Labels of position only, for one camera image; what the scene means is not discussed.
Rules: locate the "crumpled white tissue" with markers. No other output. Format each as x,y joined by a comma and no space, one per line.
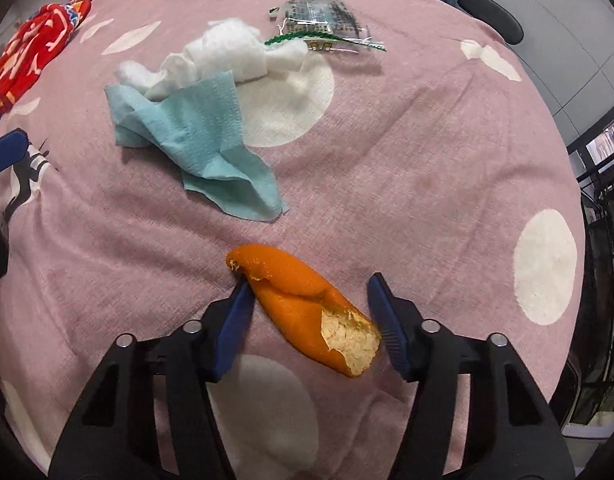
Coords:
222,55

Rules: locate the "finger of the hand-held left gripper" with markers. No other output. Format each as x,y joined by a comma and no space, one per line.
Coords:
7,152

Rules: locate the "clear green plastic wrapper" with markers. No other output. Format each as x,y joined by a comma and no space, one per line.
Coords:
317,17

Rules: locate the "teal paper towel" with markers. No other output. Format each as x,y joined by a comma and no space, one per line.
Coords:
202,130

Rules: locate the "black round stool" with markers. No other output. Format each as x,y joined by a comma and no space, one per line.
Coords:
492,15

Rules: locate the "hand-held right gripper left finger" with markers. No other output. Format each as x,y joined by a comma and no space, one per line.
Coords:
234,330

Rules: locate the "orange peel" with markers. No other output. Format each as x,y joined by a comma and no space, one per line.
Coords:
292,290

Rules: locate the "red patterned cloth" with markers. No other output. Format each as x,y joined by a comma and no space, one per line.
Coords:
27,55

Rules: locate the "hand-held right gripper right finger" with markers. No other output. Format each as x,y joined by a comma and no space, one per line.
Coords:
387,330

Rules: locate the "pink spotted blanket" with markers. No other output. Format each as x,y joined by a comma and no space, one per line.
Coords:
412,160

